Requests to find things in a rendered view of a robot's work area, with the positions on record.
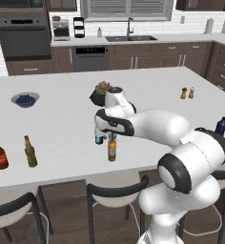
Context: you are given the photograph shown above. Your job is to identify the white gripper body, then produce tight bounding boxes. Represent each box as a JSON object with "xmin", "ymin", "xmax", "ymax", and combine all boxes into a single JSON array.
[{"xmin": 93, "ymin": 123, "xmax": 118, "ymax": 141}]

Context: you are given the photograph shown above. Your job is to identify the brown glass beer bottle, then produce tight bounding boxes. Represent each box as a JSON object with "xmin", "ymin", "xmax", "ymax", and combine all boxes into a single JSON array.
[{"xmin": 107, "ymin": 132, "xmax": 117, "ymax": 163}]

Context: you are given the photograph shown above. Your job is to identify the potted succulent plant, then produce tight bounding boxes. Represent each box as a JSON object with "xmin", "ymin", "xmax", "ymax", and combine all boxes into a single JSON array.
[{"xmin": 89, "ymin": 80, "xmax": 114, "ymax": 108}]

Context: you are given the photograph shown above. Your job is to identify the white black bar stool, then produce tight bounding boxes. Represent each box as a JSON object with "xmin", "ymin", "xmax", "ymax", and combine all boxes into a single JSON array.
[
  {"xmin": 176, "ymin": 169, "xmax": 225, "ymax": 244},
  {"xmin": 86, "ymin": 173, "xmax": 150, "ymax": 244},
  {"xmin": 0, "ymin": 185, "xmax": 54, "ymax": 244}
]

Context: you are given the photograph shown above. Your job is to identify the dishwasher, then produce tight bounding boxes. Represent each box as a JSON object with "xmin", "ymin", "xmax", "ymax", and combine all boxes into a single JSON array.
[{"xmin": 72, "ymin": 46, "xmax": 111, "ymax": 73}]

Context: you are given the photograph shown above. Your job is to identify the green brown glass bottle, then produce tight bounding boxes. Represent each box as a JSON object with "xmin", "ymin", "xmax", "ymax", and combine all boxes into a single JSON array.
[{"xmin": 23, "ymin": 134, "xmax": 39, "ymax": 169}]

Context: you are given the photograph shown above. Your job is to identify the blueberries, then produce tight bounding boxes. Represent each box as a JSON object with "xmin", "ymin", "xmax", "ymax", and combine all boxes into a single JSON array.
[{"xmin": 15, "ymin": 94, "xmax": 36, "ymax": 107}]

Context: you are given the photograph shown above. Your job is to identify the brown cupboards beside oven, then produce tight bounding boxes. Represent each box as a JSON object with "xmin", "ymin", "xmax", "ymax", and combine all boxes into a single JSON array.
[{"xmin": 5, "ymin": 46, "xmax": 74, "ymax": 77}]

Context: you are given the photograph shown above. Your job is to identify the grey bowl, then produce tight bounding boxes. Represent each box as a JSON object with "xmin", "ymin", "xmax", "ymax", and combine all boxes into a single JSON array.
[{"xmin": 10, "ymin": 91, "xmax": 41, "ymax": 110}]

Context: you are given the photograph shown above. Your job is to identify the brown lower cupboards run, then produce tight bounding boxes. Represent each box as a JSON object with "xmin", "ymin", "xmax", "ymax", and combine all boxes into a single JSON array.
[{"xmin": 108, "ymin": 41, "xmax": 215, "ymax": 78}]

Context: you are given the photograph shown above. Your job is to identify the brown pepper shaker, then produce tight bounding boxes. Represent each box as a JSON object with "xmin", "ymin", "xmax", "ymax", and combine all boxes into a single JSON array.
[{"xmin": 180, "ymin": 87, "xmax": 189, "ymax": 100}]

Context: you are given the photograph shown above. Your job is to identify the steel sink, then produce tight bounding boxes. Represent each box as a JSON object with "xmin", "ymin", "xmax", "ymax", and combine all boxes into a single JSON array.
[{"xmin": 104, "ymin": 34, "xmax": 159, "ymax": 43}]

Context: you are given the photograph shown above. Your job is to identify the red glass bottle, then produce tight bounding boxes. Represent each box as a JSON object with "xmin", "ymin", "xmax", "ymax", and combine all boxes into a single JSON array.
[{"xmin": 0, "ymin": 137, "xmax": 10, "ymax": 171}]

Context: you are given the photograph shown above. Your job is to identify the black coffee machine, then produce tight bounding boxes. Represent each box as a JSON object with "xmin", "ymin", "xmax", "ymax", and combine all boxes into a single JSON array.
[{"xmin": 72, "ymin": 16, "xmax": 86, "ymax": 39}]

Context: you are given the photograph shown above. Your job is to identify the silver toaster oven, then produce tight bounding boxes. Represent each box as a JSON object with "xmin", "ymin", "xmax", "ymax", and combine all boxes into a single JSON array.
[{"xmin": 51, "ymin": 14, "xmax": 72, "ymax": 42}]

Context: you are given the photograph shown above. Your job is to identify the dark sink tap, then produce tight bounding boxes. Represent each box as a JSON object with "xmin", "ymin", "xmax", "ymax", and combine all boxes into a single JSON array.
[{"xmin": 126, "ymin": 16, "xmax": 134, "ymax": 38}]

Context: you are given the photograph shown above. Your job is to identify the built-in oven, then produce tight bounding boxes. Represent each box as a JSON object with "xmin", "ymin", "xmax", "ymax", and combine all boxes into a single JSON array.
[{"xmin": 0, "ymin": 11, "xmax": 52, "ymax": 62}]

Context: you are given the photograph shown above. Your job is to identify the dark blue plastic bottle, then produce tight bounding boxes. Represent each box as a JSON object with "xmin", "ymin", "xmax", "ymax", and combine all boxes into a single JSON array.
[{"xmin": 215, "ymin": 115, "xmax": 225, "ymax": 137}]

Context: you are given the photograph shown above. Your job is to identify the window with blinds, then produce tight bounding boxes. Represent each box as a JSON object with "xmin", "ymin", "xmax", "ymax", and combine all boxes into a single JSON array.
[{"xmin": 80, "ymin": 0, "xmax": 175, "ymax": 22}]

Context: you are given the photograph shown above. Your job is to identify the brown upper cupboard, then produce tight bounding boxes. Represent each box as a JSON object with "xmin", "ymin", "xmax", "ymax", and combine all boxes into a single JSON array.
[
  {"xmin": 175, "ymin": 0, "xmax": 225, "ymax": 13},
  {"xmin": 45, "ymin": 0, "xmax": 78, "ymax": 12}
]

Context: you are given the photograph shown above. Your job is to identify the brown drawer cupboards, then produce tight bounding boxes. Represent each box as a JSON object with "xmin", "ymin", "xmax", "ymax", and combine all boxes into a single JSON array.
[{"xmin": 205, "ymin": 41, "xmax": 225, "ymax": 97}]

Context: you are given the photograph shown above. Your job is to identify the microwave oven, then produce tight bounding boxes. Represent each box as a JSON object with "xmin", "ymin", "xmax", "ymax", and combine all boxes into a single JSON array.
[{"xmin": 0, "ymin": 0, "xmax": 46, "ymax": 13}]

